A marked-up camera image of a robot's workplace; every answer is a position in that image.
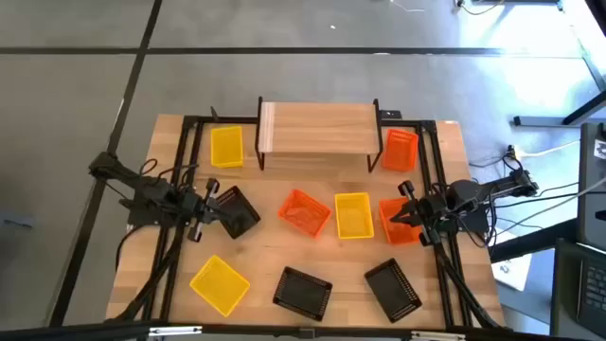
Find wooden shelf with black frame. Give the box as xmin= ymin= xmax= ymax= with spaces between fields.
xmin=255 ymin=97 xmax=384 ymax=174

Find grey computer case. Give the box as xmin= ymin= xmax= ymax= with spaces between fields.
xmin=576 ymin=121 xmax=606 ymax=252

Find grey cable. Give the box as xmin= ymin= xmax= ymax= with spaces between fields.
xmin=491 ymin=175 xmax=606 ymax=224

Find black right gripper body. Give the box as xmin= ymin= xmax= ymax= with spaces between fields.
xmin=399 ymin=179 xmax=451 ymax=247

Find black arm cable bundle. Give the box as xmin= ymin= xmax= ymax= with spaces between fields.
xmin=433 ymin=243 xmax=510 ymax=331
xmin=111 ymin=226 xmax=190 ymax=324

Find black plastic basket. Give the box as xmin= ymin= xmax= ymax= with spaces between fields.
xmin=364 ymin=257 xmax=423 ymax=324
xmin=272 ymin=265 xmax=333 ymax=322
xmin=213 ymin=185 xmax=262 ymax=241

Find dark laptop computer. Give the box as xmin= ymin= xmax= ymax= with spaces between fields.
xmin=551 ymin=239 xmax=606 ymax=340

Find white paper sheet with logo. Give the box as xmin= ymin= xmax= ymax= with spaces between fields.
xmin=490 ymin=253 xmax=534 ymax=293

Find black desk base bar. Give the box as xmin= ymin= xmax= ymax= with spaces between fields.
xmin=490 ymin=218 xmax=579 ymax=262

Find orange plastic basket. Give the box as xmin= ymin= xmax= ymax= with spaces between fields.
xmin=381 ymin=128 xmax=420 ymax=173
xmin=276 ymin=188 xmax=333 ymax=239
xmin=378 ymin=197 xmax=424 ymax=246

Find yellow plastic basket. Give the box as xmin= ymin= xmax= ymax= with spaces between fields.
xmin=333 ymin=191 xmax=376 ymax=241
xmin=209 ymin=125 xmax=245 ymax=170
xmin=188 ymin=254 xmax=251 ymax=318

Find black floor cable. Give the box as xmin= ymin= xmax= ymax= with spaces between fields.
xmin=454 ymin=0 xmax=508 ymax=16

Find white power cable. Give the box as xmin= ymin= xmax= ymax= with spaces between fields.
xmin=513 ymin=139 xmax=582 ymax=160

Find black desk leg frame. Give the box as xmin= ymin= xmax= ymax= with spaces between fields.
xmin=512 ymin=0 xmax=606 ymax=128

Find white floor cable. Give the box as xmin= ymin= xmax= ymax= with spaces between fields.
xmin=390 ymin=0 xmax=426 ymax=13

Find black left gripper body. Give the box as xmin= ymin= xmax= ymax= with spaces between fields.
xmin=182 ymin=178 xmax=220 ymax=242

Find black aluminium rig frame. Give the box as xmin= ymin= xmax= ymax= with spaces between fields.
xmin=106 ymin=112 xmax=512 ymax=341

